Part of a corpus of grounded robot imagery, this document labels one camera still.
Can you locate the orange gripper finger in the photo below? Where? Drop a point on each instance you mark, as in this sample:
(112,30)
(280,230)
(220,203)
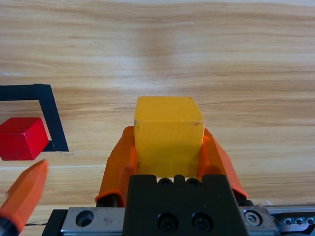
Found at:
(214,159)
(118,167)
(27,194)

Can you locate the red wooden cube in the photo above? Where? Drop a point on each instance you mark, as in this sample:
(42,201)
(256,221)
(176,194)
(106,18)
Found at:
(19,140)

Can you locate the black tape square outline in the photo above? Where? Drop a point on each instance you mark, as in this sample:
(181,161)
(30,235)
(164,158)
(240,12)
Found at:
(46,98)

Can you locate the yellow wooden cube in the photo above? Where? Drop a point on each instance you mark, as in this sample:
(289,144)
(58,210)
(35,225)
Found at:
(169,132)

